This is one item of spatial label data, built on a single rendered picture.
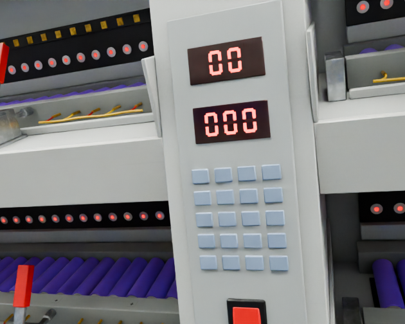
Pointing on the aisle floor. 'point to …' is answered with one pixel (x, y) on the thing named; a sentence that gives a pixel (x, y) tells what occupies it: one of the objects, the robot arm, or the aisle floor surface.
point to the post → (294, 38)
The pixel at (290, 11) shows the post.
